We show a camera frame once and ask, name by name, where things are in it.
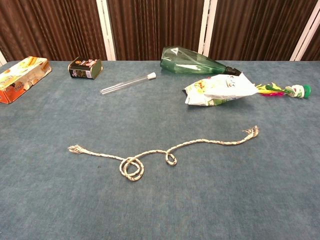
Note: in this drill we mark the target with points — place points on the glass test tube white stopper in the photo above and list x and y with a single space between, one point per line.
151 75

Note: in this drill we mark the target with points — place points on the blue felt table mat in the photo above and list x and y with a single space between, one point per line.
160 200

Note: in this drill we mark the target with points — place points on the colourful feather shuttlecock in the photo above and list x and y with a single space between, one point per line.
297 90

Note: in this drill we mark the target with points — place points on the black rectangular tin can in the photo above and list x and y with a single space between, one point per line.
85 68

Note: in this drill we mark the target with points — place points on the orange biscuit box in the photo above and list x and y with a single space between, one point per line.
20 77

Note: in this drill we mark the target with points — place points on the white snack bag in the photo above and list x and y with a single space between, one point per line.
220 90

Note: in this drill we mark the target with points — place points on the green plastic spray bottle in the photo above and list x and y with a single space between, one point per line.
185 62

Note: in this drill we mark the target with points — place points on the white partition post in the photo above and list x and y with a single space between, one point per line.
106 30
306 35
206 27
2 58

